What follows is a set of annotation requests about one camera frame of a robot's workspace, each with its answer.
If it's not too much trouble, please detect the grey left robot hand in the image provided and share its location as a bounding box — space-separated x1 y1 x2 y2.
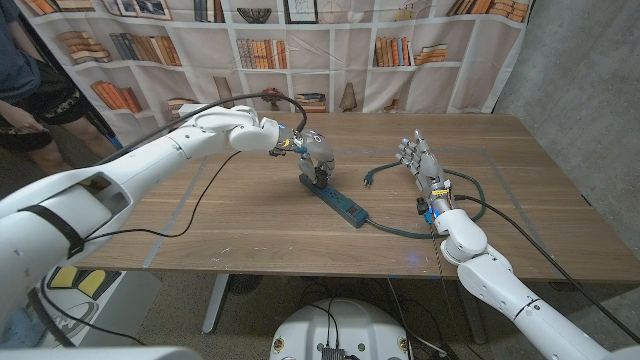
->
277 127 336 190

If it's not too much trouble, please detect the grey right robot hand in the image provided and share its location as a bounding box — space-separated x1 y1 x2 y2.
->
397 128 454 217

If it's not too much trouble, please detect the green power strip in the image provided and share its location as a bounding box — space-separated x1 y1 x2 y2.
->
298 172 370 230

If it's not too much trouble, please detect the grey tape outline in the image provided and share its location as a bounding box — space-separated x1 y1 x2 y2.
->
143 147 569 279

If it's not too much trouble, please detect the printed bookshelf backdrop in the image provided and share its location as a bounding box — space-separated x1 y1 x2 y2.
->
12 0 531 151

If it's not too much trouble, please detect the black round floor fan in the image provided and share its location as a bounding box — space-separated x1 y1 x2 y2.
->
227 273 264 296

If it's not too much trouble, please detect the grey table leg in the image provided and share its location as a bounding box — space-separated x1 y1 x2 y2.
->
455 278 489 345
202 273 230 335

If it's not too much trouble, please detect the white robot torso base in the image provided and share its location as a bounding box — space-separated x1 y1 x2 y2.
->
268 298 415 360

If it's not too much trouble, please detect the white floor board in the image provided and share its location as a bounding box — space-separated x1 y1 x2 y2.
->
37 267 164 349

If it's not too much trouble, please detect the yellow and black foot pedal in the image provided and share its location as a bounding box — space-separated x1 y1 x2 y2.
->
47 264 124 300

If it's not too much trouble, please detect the standing person in dark shorts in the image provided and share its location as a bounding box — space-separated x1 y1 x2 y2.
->
0 0 119 176

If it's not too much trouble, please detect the seated person in jeans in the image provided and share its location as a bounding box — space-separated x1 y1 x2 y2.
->
0 309 41 349

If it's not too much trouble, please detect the green power strip cord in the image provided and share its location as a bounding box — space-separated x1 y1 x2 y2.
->
362 160 487 240

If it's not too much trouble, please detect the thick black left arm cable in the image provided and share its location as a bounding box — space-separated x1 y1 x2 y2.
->
93 92 309 166

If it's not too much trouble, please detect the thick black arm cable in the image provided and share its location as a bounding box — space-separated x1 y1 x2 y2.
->
93 92 309 166
453 193 640 345

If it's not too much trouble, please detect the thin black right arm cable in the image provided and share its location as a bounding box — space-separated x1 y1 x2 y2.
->
429 218 476 360

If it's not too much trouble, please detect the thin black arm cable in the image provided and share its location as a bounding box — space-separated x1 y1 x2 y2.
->
429 218 476 360
39 149 243 347

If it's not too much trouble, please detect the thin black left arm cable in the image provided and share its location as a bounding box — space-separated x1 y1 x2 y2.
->
39 149 243 347

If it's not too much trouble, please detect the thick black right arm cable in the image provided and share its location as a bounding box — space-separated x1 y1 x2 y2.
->
453 193 640 345

